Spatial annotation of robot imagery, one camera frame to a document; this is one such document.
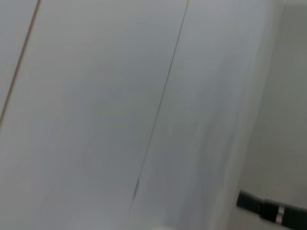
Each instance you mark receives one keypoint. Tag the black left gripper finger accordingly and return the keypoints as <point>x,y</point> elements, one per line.
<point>268,210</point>

